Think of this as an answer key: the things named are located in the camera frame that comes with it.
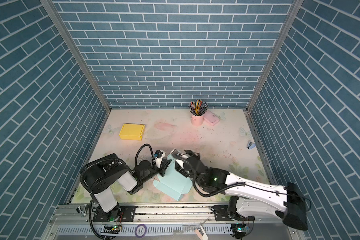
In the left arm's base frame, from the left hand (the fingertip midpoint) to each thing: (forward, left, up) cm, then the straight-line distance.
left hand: (170, 161), depth 88 cm
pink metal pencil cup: (+30, -17, +2) cm, 34 cm away
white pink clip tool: (-34, -15, -3) cm, 38 cm away
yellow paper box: (+22, +28, -1) cm, 36 cm away
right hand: (-4, -6, +16) cm, 17 cm away
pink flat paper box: (+35, -28, -1) cm, 45 cm away
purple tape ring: (-34, +10, -5) cm, 36 cm away
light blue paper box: (-11, -2, -5) cm, 13 cm away
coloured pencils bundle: (+36, -18, +9) cm, 41 cm away
